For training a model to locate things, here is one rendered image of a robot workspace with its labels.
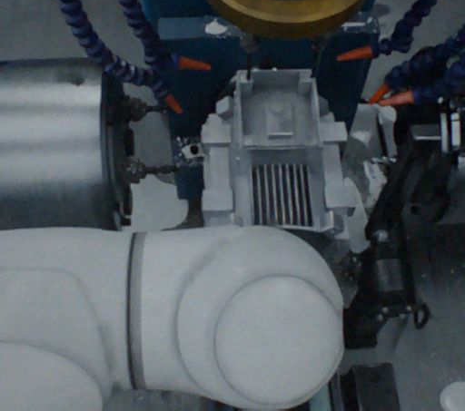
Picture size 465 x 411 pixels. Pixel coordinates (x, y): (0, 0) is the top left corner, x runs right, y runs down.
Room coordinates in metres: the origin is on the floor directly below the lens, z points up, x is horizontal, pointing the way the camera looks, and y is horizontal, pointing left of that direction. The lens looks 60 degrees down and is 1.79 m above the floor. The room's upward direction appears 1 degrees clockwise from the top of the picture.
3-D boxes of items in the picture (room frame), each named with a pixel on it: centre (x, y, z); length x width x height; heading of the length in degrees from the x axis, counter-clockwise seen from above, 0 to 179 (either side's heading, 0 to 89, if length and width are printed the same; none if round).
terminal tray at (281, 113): (0.47, -0.06, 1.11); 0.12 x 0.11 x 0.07; 3
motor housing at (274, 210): (0.43, -0.06, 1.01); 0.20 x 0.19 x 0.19; 3
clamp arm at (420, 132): (0.37, -0.20, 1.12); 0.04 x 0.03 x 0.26; 4
